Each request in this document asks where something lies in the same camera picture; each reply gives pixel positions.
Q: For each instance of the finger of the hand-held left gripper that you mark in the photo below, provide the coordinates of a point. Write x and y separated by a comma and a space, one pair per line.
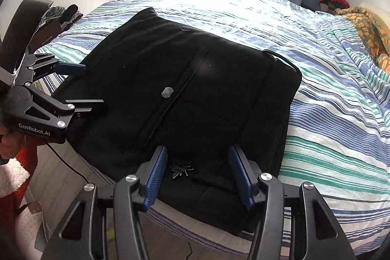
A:
88, 104
71, 68

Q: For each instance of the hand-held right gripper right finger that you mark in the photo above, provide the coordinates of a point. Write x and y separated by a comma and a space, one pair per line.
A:
240, 177

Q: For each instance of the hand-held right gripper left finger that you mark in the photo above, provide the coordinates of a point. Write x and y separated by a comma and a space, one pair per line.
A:
155, 174

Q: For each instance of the black pants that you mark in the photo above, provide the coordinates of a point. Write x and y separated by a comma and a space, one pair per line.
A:
152, 65

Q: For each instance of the person's left hand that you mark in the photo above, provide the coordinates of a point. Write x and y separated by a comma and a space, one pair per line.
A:
9, 144

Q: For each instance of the pile of dark clothes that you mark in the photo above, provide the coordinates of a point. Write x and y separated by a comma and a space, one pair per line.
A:
65, 18

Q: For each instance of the striped bed sheet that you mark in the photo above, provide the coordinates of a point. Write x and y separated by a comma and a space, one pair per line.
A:
320, 126

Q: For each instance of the beige bag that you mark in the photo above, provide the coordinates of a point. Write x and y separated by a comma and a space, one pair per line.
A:
33, 217

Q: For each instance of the orange patterned blanket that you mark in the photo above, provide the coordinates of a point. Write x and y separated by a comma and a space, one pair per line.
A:
368, 31

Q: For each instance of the red cloth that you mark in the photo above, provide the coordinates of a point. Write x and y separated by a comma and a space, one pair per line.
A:
333, 2

